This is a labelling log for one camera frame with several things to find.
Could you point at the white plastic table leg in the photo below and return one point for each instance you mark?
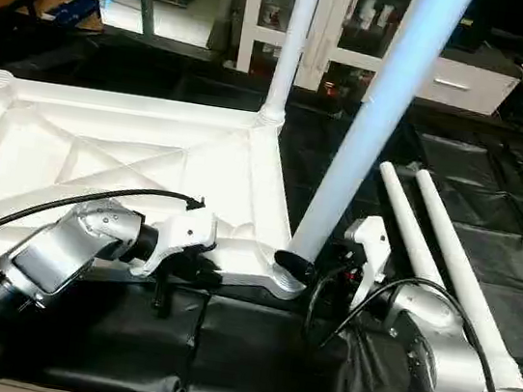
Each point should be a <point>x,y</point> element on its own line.
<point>381,106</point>
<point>292,44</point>
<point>465,273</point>
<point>405,211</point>

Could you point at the white drawer unit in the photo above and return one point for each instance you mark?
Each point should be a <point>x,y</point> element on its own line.
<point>471,89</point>

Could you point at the brown cardboard box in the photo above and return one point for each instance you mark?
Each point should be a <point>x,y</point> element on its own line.
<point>69,8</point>

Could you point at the black work mat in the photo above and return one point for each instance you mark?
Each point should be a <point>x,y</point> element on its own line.
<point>247,369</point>

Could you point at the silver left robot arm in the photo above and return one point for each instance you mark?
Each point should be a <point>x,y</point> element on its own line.
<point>48,259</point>

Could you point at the white glass-door cabinet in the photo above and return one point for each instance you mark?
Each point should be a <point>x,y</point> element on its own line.
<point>333,21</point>

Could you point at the white plastic table top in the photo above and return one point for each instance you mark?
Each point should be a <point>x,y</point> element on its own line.
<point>102,154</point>

